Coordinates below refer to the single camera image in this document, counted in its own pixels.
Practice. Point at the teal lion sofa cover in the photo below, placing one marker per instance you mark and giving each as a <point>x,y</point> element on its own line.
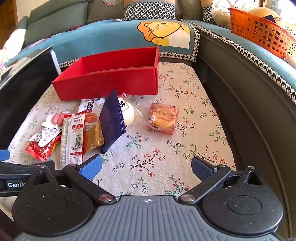
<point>111,35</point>

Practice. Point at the pink sausages packet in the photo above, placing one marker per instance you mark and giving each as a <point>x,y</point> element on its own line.
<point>54,121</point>

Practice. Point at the small white sachet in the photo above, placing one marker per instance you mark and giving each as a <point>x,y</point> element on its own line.
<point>44,136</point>

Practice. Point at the round white bun packet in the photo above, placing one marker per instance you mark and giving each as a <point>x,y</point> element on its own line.
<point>130,113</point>

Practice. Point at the orange plastic basket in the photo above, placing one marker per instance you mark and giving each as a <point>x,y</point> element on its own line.
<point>260,31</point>

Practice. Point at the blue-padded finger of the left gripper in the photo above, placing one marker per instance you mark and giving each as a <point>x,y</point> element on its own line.
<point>4,154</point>

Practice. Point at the houndstooth pillow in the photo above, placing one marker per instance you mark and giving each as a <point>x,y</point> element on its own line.
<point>149,10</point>

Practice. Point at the printed white pillow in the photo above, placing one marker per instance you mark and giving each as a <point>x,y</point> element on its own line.
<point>217,12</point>

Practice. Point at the gold foil snack packet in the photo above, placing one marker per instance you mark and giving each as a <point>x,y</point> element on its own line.
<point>93,138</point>

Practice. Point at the red cardboard box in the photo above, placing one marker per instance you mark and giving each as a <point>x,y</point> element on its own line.
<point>130,71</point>

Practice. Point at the white noodle snack packet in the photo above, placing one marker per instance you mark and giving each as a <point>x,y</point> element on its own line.
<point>93,105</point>

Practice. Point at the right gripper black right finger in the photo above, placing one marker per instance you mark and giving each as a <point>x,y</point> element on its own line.
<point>212,177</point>

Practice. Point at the white spicy strip packet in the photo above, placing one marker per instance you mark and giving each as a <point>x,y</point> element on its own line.
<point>72,139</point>

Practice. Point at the red snack packet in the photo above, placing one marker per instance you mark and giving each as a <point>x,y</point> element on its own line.
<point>43,153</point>

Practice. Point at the dark blue snack packet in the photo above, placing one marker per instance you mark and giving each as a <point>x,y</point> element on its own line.
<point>112,122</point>

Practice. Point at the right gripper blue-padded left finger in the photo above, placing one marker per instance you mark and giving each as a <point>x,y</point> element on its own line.
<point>81,177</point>

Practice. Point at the meat floss cake packet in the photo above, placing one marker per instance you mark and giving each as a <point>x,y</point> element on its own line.
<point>162,118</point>

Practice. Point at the black glossy side table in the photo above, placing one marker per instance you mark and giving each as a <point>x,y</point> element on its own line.
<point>22,85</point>

